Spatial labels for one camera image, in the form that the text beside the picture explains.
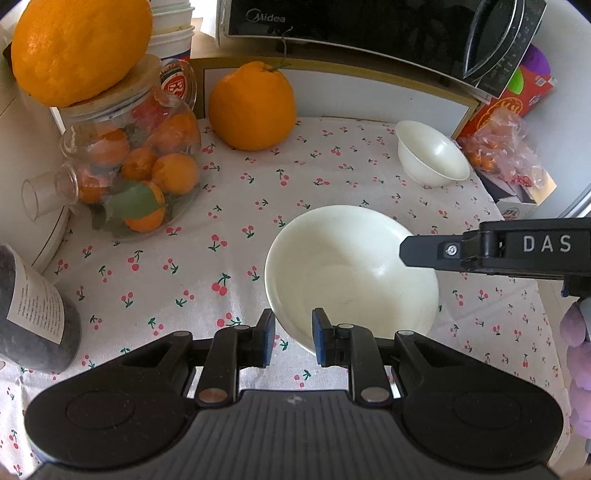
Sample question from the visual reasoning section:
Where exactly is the clear plastic bag of fruit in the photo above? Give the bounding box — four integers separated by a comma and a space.
462, 111, 559, 190

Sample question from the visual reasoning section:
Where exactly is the red patterned box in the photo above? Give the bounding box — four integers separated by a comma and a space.
456, 97, 525, 144

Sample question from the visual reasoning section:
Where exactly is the cherry print tablecloth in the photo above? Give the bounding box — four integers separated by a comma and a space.
0, 115, 573, 480

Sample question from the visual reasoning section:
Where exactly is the dark bottle with white label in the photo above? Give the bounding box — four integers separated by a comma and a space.
0, 244, 83, 374

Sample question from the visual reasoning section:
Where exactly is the flared white bowl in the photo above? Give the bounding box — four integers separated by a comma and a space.
395, 120, 471, 188

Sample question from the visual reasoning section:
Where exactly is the white panel with wooden frame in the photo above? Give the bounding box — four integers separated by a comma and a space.
190, 58, 481, 139

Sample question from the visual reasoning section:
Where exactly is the white appliance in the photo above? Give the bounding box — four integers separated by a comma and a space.
0, 46, 72, 273

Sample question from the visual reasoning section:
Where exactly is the pile of small mandarins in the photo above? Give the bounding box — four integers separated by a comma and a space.
76, 113, 200, 233

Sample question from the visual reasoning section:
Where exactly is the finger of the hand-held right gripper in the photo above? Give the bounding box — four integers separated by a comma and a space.
399, 233, 465, 271

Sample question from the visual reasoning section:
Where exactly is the large white bowl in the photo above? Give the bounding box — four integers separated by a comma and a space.
264, 205, 439, 356

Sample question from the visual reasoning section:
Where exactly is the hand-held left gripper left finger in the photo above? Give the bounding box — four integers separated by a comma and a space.
121, 308, 277, 407

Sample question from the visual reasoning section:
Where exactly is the black microwave oven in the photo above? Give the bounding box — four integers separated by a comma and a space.
216, 0, 548, 99

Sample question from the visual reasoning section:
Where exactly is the cardboard box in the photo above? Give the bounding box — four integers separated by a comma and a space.
475, 166, 559, 222

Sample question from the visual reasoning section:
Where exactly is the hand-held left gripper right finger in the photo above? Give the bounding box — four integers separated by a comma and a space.
311, 308, 468, 407

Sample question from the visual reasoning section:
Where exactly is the green leaf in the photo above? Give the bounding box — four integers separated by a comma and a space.
105, 181, 155, 222

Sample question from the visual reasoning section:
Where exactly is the glass jar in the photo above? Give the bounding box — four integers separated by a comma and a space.
22, 53, 202, 243

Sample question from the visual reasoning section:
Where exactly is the large orange with stem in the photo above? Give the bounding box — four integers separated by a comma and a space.
209, 61, 296, 151

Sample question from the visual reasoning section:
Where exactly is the red box with coloured circles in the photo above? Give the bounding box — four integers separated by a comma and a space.
501, 44, 557, 116

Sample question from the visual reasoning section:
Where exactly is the large orange with leaves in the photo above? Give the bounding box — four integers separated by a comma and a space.
10, 0, 153, 107

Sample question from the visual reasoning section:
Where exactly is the stack of white paper cups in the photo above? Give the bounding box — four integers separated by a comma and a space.
148, 0, 197, 63

